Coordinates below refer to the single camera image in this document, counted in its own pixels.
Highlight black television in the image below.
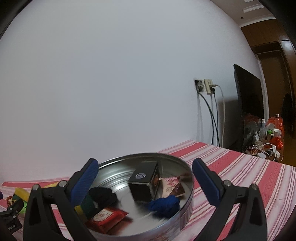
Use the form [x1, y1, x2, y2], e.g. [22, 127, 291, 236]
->
[233, 64, 266, 153]

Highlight red striped desktop tablecloth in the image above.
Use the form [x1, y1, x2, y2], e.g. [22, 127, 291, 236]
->
[0, 139, 296, 241]

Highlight white plug adapter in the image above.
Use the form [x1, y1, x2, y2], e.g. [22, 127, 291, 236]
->
[203, 79, 215, 95]

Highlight shiny red packet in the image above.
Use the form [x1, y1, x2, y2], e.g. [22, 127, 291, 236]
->
[86, 207, 129, 233]

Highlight white cable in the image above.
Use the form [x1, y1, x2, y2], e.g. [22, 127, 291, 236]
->
[214, 85, 226, 147]

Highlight black gold-trimmed box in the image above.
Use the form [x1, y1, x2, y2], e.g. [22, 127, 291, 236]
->
[128, 161, 162, 204]

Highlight black yarn ball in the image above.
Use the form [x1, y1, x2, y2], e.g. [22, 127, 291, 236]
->
[89, 186, 117, 208]

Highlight round metal tin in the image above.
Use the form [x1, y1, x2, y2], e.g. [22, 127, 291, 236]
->
[79, 153, 194, 236]

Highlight pink and white packet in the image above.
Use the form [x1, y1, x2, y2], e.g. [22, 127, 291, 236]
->
[159, 176, 186, 198]

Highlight grey cable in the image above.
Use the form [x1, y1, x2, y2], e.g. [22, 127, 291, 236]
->
[213, 93, 221, 147]

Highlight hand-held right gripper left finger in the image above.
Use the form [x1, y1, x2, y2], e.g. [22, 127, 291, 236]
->
[23, 158, 99, 241]

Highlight orange plastic bag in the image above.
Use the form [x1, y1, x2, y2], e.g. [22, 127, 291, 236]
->
[267, 116, 284, 149]

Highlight clear spray bottle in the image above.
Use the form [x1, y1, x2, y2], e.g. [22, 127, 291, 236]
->
[258, 119, 266, 140]

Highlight blue yarn ball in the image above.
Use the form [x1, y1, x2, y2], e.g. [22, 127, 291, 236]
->
[148, 195, 181, 218]

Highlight brown wooden wardrobe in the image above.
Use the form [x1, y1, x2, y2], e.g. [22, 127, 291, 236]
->
[240, 19, 296, 167]

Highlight wall socket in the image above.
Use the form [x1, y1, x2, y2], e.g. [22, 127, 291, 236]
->
[194, 79, 205, 93]

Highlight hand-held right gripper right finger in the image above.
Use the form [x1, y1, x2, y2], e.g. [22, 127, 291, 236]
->
[192, 158, 269, 241]

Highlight white charger cables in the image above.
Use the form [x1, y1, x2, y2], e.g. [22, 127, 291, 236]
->
[252, 143, 282, 161]

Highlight dark cable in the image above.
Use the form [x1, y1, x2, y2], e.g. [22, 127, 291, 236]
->
[199, 92, 220, 147]

